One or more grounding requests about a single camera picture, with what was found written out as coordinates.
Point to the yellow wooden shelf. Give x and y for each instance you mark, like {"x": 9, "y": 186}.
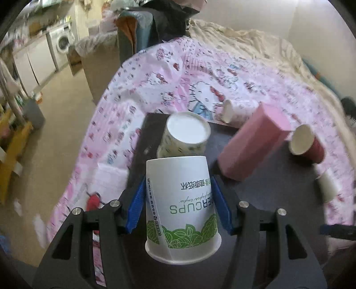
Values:
{"x": 12, "y": 150}

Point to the black tray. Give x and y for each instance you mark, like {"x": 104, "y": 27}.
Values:
{"x": 278, "y": 208}

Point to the grey trash bin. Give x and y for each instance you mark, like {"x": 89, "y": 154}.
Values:
{"x": 33, "y": 112}

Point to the brown cardboard box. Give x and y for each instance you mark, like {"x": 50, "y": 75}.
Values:
{"x": 74, "y": 61}

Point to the white cup with leaf print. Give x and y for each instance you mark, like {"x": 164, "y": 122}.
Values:
{"x": 185, "y": 136}

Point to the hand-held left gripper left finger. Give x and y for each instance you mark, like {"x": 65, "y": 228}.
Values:
{"x": 135, "y": 205}

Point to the grey chair with clothes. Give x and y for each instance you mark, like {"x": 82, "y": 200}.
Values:
{"x": 139, "y": 30}

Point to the white washing machine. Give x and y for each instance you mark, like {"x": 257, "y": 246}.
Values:
{"x": 61, "y": 43}

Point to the pink rectangular box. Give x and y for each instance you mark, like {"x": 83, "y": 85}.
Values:
{"x": 250, "y": 144}

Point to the pink cartoon printed blanket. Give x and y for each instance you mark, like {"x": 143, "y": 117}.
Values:
{"x": 178, "y": 77}

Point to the red paper cup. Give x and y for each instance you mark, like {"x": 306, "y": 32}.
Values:
{"x": 306, "y": 144}

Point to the white cabinet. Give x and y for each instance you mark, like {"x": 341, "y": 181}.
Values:
{"x": 33, "y": 62}

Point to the plain white paper cup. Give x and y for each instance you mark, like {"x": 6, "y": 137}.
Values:
{"x": 236, "y": 111}

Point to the white cup with green leaves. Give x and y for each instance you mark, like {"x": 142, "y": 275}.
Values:
{"x": 180, "y": 208}

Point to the small white paper cup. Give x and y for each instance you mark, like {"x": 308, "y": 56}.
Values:
{"x": 328, "y": 184}

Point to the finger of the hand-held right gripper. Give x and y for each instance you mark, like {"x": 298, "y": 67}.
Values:
{"x": 338, "y": 230}

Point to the cream rumpled quilt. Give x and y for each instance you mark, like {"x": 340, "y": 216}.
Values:
{"x": 264, "y": 41}

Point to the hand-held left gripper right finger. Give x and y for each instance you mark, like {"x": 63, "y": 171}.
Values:
{"x": 222, "y": 207}

